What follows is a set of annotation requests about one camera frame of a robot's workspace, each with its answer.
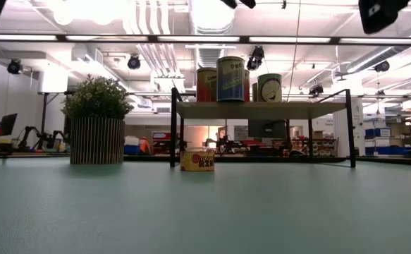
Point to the blue and white bin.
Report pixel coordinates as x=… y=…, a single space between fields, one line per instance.
x=132 y=148

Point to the orange cream mushroom can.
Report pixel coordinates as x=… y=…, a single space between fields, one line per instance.
x=205 y=88

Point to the small yellow pineapple rings tin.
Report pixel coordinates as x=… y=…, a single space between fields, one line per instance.
x=197 y=161

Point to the small black robot arms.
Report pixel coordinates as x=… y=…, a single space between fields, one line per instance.
x=43 y=137

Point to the tilted black monitor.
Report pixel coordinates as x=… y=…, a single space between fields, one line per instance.
x=8 y=124

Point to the blue peas can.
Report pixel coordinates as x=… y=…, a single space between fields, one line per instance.
x=230 y=84

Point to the storage shelving with boxes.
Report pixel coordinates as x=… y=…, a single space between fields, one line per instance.
x=319 y=148

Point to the blue storage bins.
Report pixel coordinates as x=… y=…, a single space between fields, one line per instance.
x=385 y=150

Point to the wooden shelf with black legs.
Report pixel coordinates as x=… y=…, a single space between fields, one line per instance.
x=261 y=110

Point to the black robot arms on bench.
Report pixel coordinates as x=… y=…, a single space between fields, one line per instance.
x=226 y=144

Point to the black ceiling spotlight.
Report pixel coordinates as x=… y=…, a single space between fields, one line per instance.
x=255 y=59
x=316 y=90
x=382 y=66
x=133 y=62
x=15 y=67

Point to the green plant in striped pot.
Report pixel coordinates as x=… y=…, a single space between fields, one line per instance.
x=97 y=141

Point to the black lamp stand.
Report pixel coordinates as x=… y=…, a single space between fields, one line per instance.
x=44 y=113

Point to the white box lamp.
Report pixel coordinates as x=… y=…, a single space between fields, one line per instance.
x=53 y=81

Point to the green can with cream circle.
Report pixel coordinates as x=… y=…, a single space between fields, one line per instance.
x=269 y=90

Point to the black monitor screen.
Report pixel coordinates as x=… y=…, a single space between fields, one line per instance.
x=266 y=128

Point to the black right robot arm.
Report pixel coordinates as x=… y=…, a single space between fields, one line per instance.
x=381 y=19

